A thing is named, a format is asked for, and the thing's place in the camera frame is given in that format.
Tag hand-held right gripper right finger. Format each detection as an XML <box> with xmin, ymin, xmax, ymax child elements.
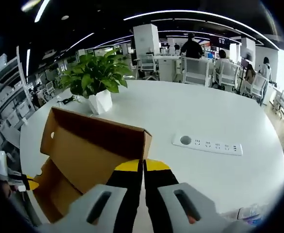
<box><xmin>143</xmin><ymin>159</ymin><xmax>254</xmax><ymax>233</ymax></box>

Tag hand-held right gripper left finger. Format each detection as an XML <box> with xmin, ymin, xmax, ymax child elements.
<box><xmin>38</xmin><ymin>159</ymin><xmax>144</xmax><ymax>233</ymax></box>

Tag brown cardboard shoe box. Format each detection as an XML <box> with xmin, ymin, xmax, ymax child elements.
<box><xmin>32</xmin><ymin>106</ymin><xmax>153</xmax><ymax>224</ymax></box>

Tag blue soft wet wipes pack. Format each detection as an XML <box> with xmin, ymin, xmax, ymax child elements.
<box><xmin>219</xmin><ymin>204</ymin><xmax>271</xmax><ymax>228</ymax></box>

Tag white storage shelving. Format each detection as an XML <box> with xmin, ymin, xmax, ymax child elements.
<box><xmin>0</xmin><ymin>46</ymin><xmax>36</xmax><ymax>146</ymax></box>

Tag white table power strip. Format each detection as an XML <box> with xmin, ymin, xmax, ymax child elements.
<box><xmin>172</xmin><ymin>133</ymin><xmax>244</xmax><ymax>157</ymax></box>

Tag green plant in white pot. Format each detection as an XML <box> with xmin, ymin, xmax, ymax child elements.
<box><xmin>59</xmin><ymin>50</ymin><xmax>133</xmax><ymax>116</ymax></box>

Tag white office chair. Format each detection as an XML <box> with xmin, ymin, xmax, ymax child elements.
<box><xmin>183</xmin><ymin>57</ymin><xmax>213</xmax><ymax>87</ymax></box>
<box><xmin>137</xmin><ymin>53</ymin><xmax>157</xmax><ymax>81</ymax></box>
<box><xmin>216</xmin><ymin>62</ymin><xmax>241</xmax><ymax>92</ymax></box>

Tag black cable bundle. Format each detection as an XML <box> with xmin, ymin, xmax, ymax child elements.
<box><xmin>56</xmin><ymin>95</ymin><xmax>76</xmax><ymax>105</ymax></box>

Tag wall display screen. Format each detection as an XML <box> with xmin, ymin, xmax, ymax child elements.
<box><xmin>209</xmin><ymin>35</ymin><xmax>231</xmax><ymax>48</ymax></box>

